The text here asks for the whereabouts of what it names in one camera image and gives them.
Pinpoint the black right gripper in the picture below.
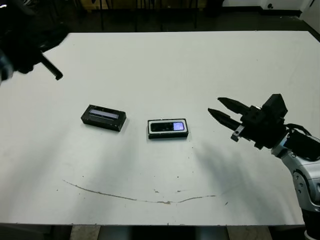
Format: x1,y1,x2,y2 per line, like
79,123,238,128
207,97,287,150

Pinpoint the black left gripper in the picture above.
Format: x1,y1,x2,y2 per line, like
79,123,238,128
0,14,68,81

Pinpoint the black box lid with print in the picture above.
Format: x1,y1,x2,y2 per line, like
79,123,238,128
80,104,127,133

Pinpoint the black box base white insert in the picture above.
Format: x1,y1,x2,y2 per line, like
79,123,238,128
146,117,189,140

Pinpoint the black mesh chair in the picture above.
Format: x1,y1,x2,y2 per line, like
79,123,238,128
99,0,140,32

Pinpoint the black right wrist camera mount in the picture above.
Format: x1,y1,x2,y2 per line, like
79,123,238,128
261,93,288,118

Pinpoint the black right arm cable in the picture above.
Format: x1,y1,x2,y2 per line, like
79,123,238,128
286,122,320,141

